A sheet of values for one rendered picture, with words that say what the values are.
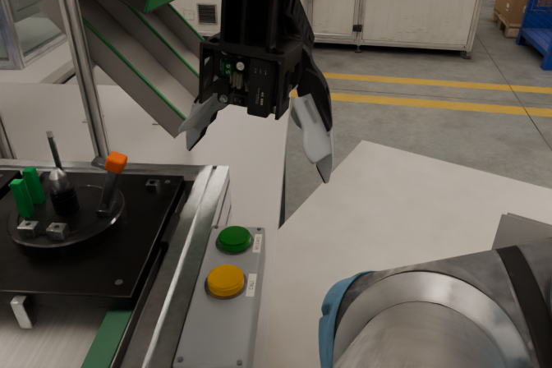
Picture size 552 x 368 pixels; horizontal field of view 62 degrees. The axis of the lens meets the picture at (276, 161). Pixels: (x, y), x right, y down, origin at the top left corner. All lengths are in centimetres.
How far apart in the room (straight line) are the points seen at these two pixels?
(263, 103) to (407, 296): 18
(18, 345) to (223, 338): 23
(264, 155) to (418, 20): 366
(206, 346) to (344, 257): 31
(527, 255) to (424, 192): 54
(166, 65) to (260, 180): 27
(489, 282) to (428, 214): 50
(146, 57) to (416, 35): 384
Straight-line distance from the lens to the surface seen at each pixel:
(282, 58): 35
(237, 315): 50
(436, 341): 20
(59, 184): 61
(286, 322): 63
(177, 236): 60
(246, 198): 83
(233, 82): 38
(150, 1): 70
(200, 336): 49
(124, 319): 54
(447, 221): 83
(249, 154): 97
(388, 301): 30
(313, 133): 42
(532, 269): 35
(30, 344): 60
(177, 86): 86
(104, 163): 57
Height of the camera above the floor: 134
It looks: 31 degrees down
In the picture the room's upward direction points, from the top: straight up
